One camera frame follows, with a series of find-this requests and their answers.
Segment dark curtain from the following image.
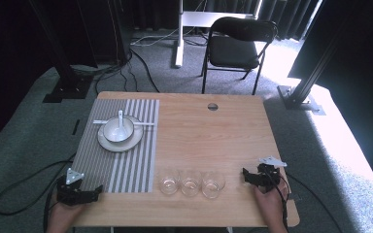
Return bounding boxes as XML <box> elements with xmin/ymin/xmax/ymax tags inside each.
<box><xmin>258</xmin><ymin>0</ymin><xmax>320</xmax><ymax>42</ymax></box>

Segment black strip on floor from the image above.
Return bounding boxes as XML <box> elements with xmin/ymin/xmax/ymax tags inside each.
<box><xmin>71</xmin><ymin>118</ymin><xmax>82</xmax><ymax>136</ymax></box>

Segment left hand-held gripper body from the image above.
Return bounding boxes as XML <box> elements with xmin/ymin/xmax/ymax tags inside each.
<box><xmin>56</xmin><ymin>168</ymin><xmax>88</xmax><ymax>206</ymax></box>

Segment person's left hand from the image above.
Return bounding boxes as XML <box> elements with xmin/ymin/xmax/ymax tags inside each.
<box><xmin>46</xmin><ymin>202</ymin><xmax>85</xmax><ymax>233</ymax></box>

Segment white round plate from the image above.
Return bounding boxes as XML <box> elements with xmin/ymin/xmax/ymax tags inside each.
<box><xmin>96</xmin><ymin>115</ymin><xmax>145</xmax><ymax>153</ymax></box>

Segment black metal stand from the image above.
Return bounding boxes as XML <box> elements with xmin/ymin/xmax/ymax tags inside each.
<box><xmin>277</xmin><ymin>30</ymin><xmax>326</xmax><ymax>117</ymax></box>
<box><xmin>28</xmin><ymin>0</ymin><xmax>94</xmax><ymax>104</ymax></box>

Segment white floor cable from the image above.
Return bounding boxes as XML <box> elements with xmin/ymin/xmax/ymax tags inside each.
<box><xmin>130</xmin><ymin>26</ymin><xmax>205</xmax><ymax>48</ymax></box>

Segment person's right hand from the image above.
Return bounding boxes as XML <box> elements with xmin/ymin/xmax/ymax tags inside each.
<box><xmin>253</xmin><ymin>179</ymin><xmax>290</xmax><ymax>233</ymax></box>

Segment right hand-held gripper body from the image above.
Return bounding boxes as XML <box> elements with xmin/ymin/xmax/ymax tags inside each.
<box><xmin>256</xmin><ymin>155</ymin><xmax>288</xmax><ymax>188</ymax></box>

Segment clear drinking glass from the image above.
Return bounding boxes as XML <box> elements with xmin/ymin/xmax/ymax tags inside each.
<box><xmin>201</xmin><ymin>170</ymin><xmax>226</xmax><ymax>200</ymax></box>
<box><xmin>180</xmin><ymin>169</ymin><xmax>203</xmax><ymax>198</ymax></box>
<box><xmin>158</xmin><ymin>167</ymin><xmax>181</xmax><ymax>196</ymax></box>

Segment white bowl with dark rim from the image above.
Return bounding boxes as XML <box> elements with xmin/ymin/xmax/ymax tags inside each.
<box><xmin>102</xmin><ymin>116</ymin><xmax>135</xmax><ymax>144</ymax></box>

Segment grey striped placemat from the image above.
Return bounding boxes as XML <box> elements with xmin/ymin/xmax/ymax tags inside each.
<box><xmin>72</xmin><ymin>98</ymin><xmax>160</xmax><ymax>194</ymax></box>

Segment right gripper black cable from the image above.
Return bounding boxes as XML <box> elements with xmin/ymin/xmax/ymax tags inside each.
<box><xmin>265</xmin><ymin>168</ymin><xmax>345</xmax><ymax>233</ymax></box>

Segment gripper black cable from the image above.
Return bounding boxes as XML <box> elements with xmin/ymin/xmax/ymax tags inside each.
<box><xmin>265</xmin><ymin>168</ymin><xmax>345</xmax><ymax>233</ymax></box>
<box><xmin>0</xmin><ymin>151</ymin><xmax>77</xmax><ymax>233</ymax></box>

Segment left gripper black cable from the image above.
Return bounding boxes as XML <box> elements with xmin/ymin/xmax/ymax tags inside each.
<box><xmin>0</xmin><ymin>151</ymin><xmax>77</xmax><ymax>233</ymax></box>

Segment black folding chair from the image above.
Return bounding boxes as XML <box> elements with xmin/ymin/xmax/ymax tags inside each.
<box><xmin>201</xmin><ymin>17</ymin><xmax>279</xmax><ymax>96</ymax></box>

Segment black floor cables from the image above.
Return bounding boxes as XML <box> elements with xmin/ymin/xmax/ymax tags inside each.
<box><xmin>71</xmin><ymin>47</ymin><xmax>161</xmax><ymax>95</ymax></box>

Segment white chopstick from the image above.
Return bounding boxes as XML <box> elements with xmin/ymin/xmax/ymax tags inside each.
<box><xmin>92</xmin><ymin>120</ymin><xmax>156</xmax><ymax>127</ymax></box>
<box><xmin>92</xmin><ymin>118</ymin><xmax>156</xmax><ymax>126</ymax></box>

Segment white ceramic spoon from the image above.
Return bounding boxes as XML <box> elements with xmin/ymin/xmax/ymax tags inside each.
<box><xmin>113</xmin><ymin>110</ymin><xmax>128</xmax><ymax>137</ymax></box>

